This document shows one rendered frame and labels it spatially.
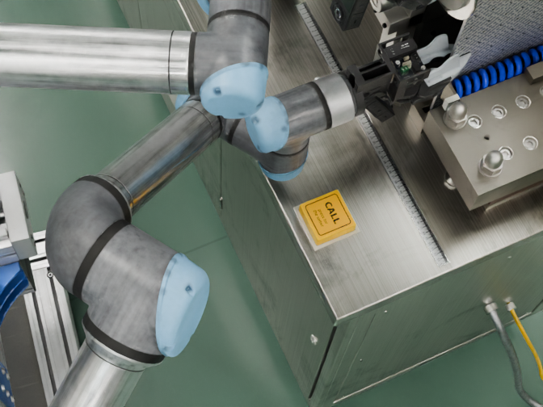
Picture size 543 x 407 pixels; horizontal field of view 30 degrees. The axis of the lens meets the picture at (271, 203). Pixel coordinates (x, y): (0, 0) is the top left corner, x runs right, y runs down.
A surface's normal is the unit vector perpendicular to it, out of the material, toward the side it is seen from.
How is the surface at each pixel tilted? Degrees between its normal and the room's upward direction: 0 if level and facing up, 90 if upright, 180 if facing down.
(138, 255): 15
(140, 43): 5
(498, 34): 90
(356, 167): 0
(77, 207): 30
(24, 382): 0
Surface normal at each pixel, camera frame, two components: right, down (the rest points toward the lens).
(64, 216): -0.43, -0.58
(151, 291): -0.10, -0.18
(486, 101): 0.04, -0.39
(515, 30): 0.42, 0.84
